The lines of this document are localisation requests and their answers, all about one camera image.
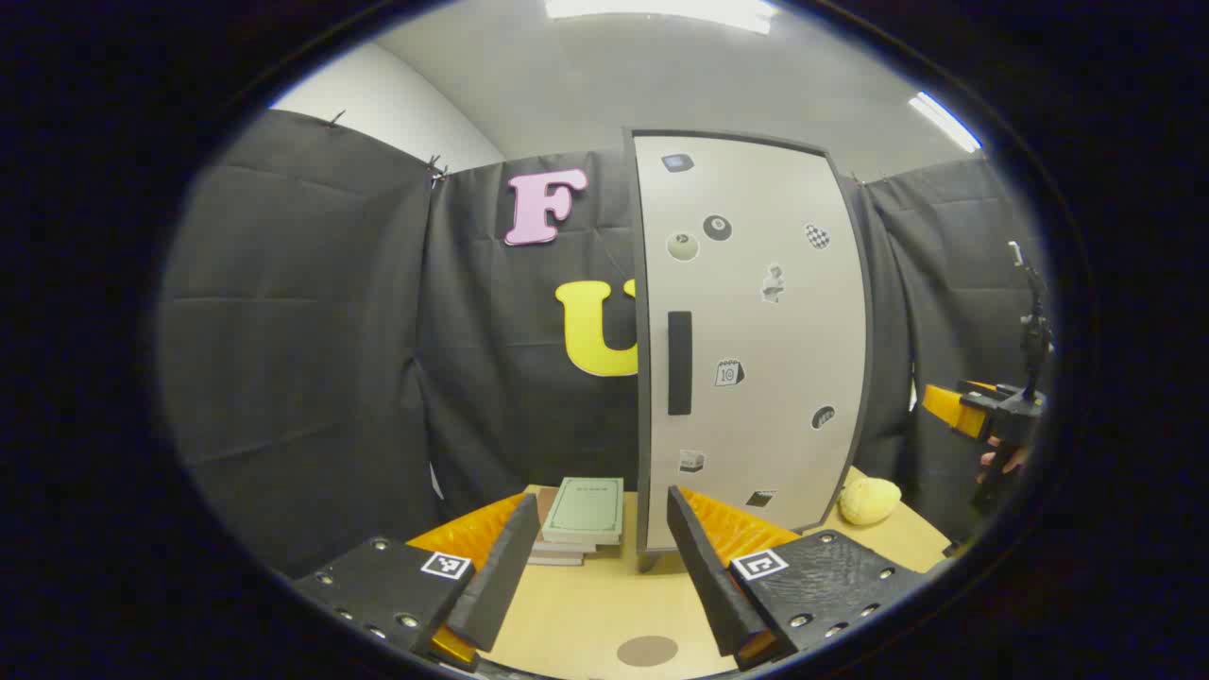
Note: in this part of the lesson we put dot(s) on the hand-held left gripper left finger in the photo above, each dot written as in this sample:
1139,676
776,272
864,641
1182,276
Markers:
501,586

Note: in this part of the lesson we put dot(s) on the grey book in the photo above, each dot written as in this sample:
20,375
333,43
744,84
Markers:
555,559

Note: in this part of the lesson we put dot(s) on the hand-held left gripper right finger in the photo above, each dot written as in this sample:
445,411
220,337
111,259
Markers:
708,586

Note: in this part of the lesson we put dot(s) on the yellow round bread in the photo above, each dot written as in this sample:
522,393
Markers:
869,501

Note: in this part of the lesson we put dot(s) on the dark grey cabinet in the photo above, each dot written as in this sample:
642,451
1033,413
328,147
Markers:
642,425

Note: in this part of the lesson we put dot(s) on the brown round coaster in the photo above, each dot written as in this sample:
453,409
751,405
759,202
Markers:
647,651

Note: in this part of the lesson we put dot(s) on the black backdrop cloth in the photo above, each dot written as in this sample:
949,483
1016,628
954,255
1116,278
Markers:
312,359

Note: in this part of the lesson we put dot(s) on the grey cabinet door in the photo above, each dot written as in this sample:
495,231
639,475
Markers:
765,444

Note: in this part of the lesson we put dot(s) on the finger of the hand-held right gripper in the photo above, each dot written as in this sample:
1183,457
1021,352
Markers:
949,406

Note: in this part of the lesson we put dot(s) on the green notebook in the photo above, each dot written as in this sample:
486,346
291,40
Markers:
586,510

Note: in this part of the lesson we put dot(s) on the brown book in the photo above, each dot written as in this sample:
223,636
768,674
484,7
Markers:
546,515

